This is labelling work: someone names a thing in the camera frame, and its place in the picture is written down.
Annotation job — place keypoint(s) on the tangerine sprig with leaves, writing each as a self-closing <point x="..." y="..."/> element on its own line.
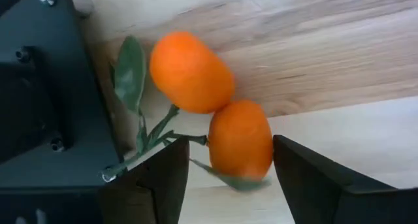
<point x="192" y="73"/>

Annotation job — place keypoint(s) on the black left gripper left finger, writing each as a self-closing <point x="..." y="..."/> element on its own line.
<point x="153" y="191"/>

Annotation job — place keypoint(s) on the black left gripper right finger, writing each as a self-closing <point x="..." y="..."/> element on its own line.
<point x="310" y="185"/>

